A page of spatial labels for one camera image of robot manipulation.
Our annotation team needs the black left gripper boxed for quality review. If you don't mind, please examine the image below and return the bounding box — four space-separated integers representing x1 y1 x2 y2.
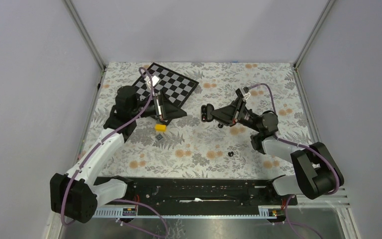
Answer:
130 90 188 121

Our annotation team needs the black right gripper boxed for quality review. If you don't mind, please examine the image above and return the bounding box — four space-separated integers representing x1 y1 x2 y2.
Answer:
209 97 262 133

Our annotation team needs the black earbud case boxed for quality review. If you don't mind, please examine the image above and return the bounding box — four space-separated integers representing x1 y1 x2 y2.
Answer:
200 104 214 122

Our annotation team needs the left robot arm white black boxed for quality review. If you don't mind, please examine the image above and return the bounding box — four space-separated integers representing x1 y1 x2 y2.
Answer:
50 86 187 223

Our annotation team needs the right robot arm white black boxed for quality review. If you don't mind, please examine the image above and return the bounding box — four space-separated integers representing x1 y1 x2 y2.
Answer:
200 98 344 205

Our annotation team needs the yellow block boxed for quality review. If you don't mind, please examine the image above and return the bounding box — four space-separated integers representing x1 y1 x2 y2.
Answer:
155 124 167 132

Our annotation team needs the black white checkerboard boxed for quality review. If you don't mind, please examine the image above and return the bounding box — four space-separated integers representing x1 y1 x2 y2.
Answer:
141 63 198 125

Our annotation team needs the small grey square tile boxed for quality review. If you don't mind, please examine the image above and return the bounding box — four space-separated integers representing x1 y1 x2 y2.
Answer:
155 133 164 141

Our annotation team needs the floral patterned table mat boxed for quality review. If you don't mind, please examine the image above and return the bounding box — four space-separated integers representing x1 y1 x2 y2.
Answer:
100 62 313 179

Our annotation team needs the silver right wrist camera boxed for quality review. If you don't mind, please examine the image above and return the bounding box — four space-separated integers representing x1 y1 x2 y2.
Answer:
235 87 251 101

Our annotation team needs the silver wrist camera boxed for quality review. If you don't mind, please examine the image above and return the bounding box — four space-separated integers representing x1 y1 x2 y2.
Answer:
145 76 160 90
235 87 251 101

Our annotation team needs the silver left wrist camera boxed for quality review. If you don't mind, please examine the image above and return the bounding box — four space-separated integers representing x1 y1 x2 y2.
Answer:
145 76 160 90

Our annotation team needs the right aluminium frame post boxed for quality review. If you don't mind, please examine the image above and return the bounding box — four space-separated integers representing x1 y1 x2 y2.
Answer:
293 0 336 69

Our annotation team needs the aluminium frame post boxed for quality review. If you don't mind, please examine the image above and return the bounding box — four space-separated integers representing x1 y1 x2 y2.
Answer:
62 0 106 71
293 0 336 69

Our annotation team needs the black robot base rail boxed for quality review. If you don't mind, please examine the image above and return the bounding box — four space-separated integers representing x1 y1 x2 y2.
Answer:
94 175 299 217

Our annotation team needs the white slotted cable duct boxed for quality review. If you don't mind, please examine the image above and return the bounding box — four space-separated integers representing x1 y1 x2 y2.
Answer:
92 205 277 219

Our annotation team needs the left aluminium frame post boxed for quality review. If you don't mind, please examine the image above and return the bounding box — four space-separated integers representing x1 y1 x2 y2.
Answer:
62 0 106 71

